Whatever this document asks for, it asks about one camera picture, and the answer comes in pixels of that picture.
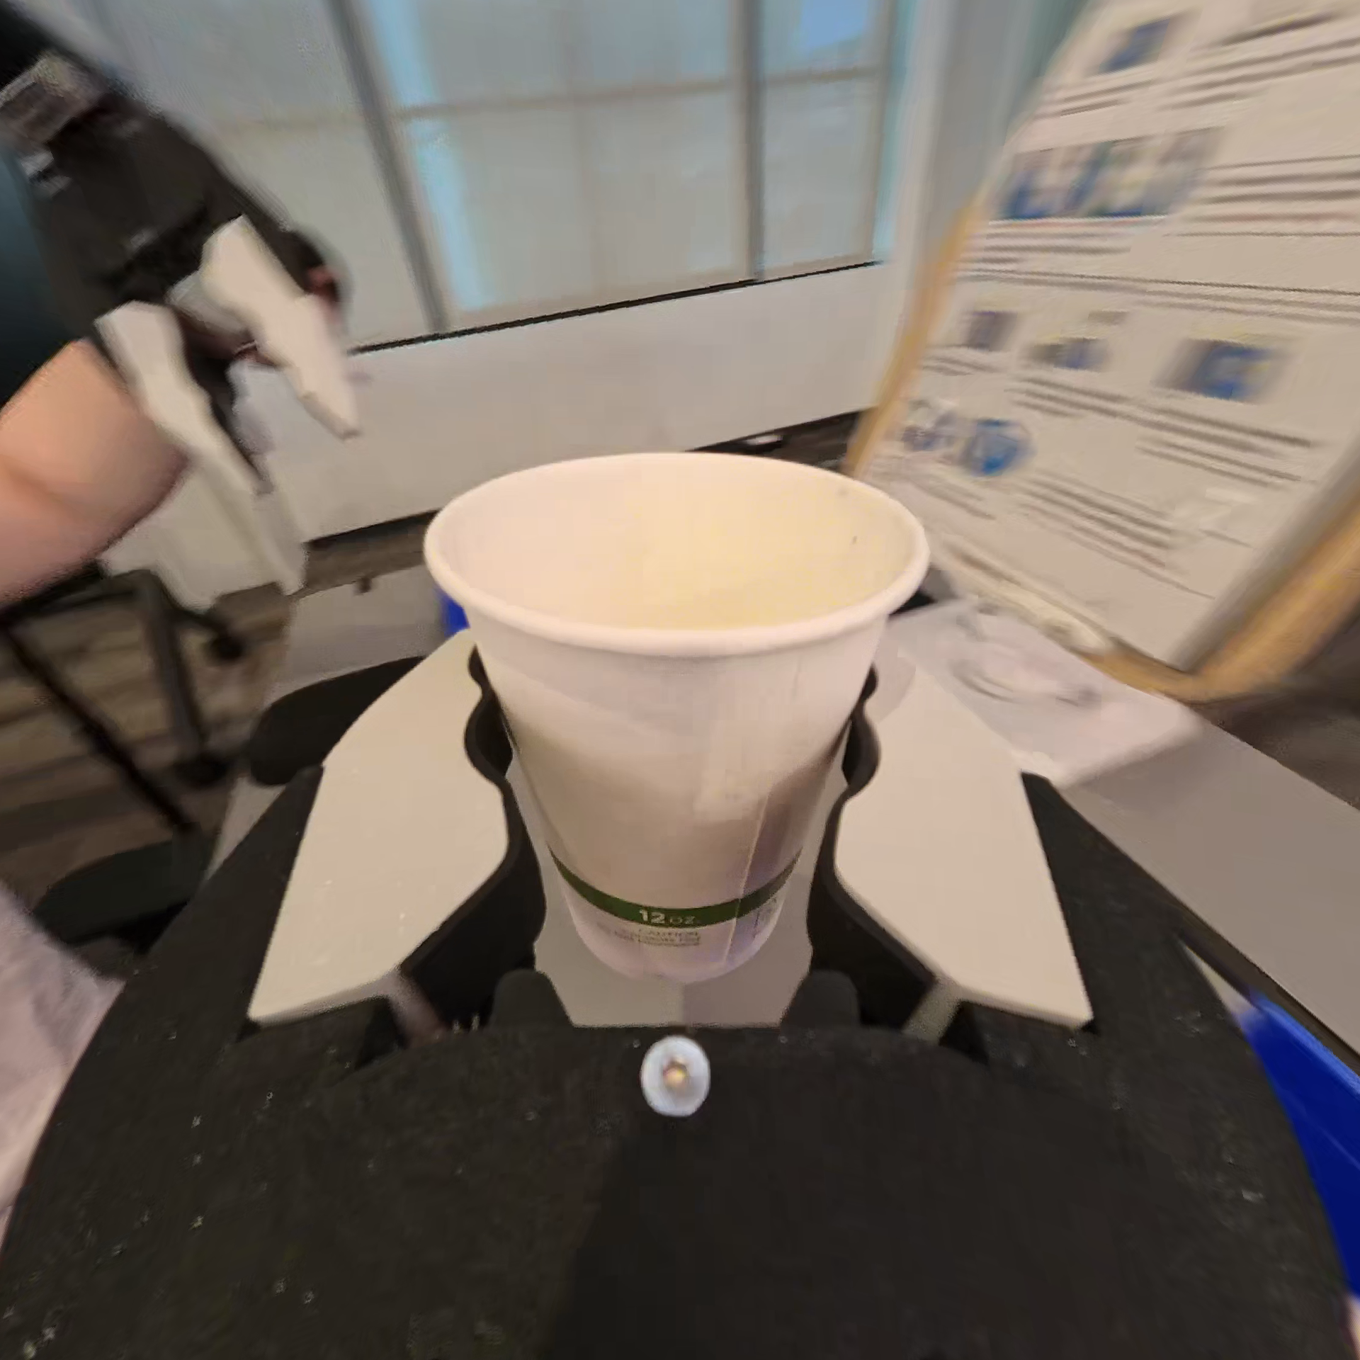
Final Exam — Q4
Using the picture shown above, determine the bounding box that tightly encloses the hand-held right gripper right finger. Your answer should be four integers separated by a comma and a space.
807, 650, 1094, 1037

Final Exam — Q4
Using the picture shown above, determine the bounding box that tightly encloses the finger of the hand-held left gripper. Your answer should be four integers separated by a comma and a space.
93, 303, 312, 599
200, 217, 364, 439

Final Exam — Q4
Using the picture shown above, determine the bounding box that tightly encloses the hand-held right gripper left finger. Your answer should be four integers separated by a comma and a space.
249, 638, 544, 1032

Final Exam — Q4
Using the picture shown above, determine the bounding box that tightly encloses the white paper cup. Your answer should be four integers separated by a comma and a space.
424, 452, 932, 986

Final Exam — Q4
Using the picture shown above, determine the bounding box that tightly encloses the person's left forearm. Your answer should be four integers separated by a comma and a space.
0, 340, 192, 612

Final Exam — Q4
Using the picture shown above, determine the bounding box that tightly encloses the black chair armrest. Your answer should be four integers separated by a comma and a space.
30, 834, 218, 952

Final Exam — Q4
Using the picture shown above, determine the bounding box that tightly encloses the black chair base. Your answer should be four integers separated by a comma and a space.
0, 562, 260, 834

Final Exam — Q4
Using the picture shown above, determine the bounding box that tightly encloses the large window with blinds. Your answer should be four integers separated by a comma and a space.
85, 0, 898, 355

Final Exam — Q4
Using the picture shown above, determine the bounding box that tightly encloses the instruction sheet on wooden stand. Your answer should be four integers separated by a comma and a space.
846, 0, 1360, 708

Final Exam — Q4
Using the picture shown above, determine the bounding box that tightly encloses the printed instruction sign board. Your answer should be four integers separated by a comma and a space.
872, 0, 1360, 674

